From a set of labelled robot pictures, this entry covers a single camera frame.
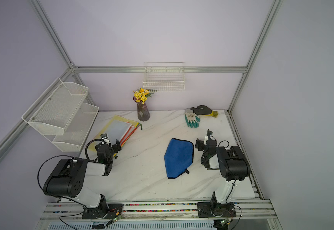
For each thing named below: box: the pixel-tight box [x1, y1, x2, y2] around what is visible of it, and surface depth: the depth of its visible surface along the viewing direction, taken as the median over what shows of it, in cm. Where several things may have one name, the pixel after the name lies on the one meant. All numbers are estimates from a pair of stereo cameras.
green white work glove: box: [184, 108, 201, 129], surface depth 117 cm
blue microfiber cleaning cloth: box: [164, 138, 194, 179], surface depth 95 cm
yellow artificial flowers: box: [132, 88, 156, 104], surface depth 98 cm
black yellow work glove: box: [190, 104, 219, 118], surface depth 121 cm
